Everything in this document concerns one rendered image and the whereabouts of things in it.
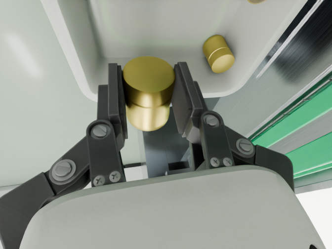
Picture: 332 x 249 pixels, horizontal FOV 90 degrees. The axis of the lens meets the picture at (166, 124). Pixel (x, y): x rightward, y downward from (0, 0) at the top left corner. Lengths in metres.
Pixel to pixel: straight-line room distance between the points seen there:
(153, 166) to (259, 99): 0.65
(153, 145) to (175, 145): 0.12
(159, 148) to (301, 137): 0.69
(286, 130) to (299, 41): 0.13
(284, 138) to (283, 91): 0.08
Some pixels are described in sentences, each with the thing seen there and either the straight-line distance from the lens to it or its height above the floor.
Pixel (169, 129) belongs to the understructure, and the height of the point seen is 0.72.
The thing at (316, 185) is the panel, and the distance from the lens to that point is 0.53.
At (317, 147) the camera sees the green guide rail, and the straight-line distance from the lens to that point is 0.30.
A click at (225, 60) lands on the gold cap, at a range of 0.26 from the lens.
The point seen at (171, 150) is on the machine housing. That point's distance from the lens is 0.90.
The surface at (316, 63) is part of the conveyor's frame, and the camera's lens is 0.28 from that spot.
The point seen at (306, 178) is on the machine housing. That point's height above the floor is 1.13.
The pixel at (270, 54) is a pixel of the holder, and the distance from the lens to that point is 0.32.
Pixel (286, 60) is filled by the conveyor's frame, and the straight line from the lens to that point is 0.30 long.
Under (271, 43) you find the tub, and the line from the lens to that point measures 0.24.
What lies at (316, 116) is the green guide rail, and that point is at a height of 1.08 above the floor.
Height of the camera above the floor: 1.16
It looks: 29 degrees down
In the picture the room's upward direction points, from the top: 168 degrees clockwise
